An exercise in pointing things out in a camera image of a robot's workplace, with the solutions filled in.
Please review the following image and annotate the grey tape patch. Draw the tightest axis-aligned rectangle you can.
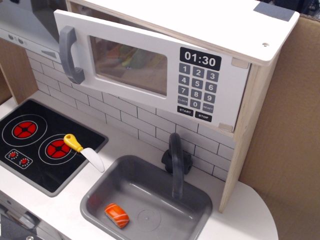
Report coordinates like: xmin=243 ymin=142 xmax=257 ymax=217
xmin=253 ymin=1 xmax=295 ymax=22

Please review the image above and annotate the yellow handled toy knife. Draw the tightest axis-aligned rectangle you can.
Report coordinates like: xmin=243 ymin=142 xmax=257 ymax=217
xmin=63 ymin=133 xmax=105 ymax=173

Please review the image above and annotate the white wooden microwave cabinet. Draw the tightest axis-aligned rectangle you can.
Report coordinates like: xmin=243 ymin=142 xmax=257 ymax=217
xmin=66 ymin=0 xmax=299 ymax=212

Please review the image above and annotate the black toy stovetop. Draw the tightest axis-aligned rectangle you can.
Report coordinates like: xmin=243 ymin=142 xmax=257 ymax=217
xmin=0 ymin=99 xmax=108 ymax=197

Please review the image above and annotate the brown cardboard panel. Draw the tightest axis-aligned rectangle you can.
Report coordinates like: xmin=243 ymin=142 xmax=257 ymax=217
xmin=239 ymin=15 xmax=320 ymax=240

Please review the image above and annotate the grey plastic sink basin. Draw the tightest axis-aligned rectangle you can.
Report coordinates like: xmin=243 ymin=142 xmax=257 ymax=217
xmin=80 ymin=155 xmax=213 ymax=240

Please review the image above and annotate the white toy microwave door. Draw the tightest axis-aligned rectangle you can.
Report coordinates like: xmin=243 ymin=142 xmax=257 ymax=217
xmin=54 ymin=10 xmax=251 ymax=132

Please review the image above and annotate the green toy vegetable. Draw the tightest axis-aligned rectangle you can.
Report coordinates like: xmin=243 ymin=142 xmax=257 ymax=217
xmin=105 ymin=44 xmax=156 ymax=69

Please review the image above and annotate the orange salmon sushi toy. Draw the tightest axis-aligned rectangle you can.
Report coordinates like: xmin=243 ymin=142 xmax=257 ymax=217
xmin=104 ymin=203 xmax=130 ymax=229

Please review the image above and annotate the grey range hood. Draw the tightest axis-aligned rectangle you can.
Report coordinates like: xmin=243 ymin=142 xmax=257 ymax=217
xmin=0 ymin=0 xmax=67 ymax=64

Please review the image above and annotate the dark grey toy faucet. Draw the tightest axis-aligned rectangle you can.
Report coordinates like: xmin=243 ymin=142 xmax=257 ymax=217
xmin=161 ymin=132 xmax=193 ymax=200

